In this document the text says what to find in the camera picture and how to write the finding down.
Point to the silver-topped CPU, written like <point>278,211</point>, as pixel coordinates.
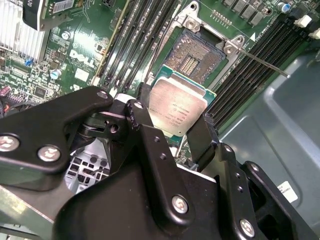
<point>180,100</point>

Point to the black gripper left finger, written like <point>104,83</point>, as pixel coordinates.
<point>37,120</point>

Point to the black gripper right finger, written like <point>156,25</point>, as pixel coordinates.
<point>235,180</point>

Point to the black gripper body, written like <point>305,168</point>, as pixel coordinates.
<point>112,215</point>

